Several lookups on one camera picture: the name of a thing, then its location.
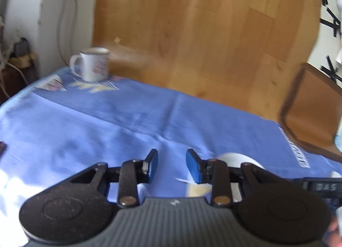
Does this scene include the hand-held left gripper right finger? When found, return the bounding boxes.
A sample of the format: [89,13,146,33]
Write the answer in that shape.
[186,149,293,208]

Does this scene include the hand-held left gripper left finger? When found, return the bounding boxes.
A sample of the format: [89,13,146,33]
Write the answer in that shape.
[69,149,159,208]

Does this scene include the blue printed tablecloth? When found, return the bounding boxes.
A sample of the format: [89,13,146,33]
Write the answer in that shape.
[0,66,342,247]

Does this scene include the brown woven chair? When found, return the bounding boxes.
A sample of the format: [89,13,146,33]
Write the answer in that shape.
[279,62,342,162]

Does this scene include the white enamel mug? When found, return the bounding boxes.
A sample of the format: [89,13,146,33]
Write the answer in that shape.
[70,47,112,82]

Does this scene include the black tape cross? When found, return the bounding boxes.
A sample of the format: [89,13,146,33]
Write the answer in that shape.
[320,55,342,82]

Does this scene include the wooden board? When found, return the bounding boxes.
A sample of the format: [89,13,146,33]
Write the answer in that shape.
[91,0,322,122]

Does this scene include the black charger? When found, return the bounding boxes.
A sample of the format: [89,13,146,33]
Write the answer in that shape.
[13,37,29,58]

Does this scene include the black tape strips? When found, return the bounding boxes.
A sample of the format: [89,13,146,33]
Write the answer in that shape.
[314,0,342,39]

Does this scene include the white cables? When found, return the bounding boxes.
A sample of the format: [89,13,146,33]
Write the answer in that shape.
[0,16,28,99]

